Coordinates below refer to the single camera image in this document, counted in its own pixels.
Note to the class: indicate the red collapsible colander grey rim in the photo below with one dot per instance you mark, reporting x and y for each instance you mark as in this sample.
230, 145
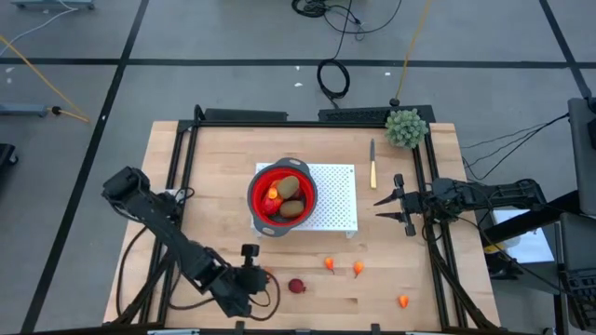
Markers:
307, 183

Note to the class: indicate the black keyboard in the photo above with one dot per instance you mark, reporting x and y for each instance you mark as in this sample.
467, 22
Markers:
582, 298

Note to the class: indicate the black caster foot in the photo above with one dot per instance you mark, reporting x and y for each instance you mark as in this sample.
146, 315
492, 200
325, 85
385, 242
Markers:
5, 156

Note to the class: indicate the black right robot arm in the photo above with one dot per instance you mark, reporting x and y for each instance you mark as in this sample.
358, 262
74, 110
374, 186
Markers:
498, 193

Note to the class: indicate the brown potato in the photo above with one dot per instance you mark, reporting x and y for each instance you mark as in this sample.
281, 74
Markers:
292, 209

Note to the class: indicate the small dark red plum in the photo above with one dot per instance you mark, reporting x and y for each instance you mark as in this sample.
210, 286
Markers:
299, 194

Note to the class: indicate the white perforated metal shelf riser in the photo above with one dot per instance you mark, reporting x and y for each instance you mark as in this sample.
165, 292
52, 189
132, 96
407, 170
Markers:
335, 195

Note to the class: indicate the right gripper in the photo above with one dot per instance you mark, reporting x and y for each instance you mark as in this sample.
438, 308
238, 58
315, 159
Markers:
419, 202

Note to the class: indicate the long grey floor base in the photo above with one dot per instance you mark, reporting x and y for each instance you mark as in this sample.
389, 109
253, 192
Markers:
51, 4

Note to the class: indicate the white box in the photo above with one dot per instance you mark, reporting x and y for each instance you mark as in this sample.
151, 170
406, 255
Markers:
526, 242

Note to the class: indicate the dark red pomegranate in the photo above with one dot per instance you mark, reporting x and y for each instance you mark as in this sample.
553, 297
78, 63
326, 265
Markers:
296, 285

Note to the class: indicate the black aluminium table frame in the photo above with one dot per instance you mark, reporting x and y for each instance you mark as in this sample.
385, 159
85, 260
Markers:
302, 124

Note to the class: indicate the long black ribbed power strip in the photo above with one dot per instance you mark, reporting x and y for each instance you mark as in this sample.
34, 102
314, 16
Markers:
358, 115

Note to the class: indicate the green potted plant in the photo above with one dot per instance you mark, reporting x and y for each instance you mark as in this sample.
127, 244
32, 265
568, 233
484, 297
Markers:
406, 129

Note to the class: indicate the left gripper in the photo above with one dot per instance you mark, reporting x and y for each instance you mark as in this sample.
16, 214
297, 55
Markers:
253, 280

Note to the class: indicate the grey side desk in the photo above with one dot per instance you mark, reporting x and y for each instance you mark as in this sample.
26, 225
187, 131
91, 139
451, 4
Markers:
582, 153

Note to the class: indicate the short grey floor base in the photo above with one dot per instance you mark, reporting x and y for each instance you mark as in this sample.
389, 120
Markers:
23, 110

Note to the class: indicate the red-orange mango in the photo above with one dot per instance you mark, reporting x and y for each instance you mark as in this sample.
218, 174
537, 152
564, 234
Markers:
269, 205

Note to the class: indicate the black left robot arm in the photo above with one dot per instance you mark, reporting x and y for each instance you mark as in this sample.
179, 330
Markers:
158, 218

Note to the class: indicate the brown kiwi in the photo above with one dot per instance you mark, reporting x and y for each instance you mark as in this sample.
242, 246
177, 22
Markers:
288, 187

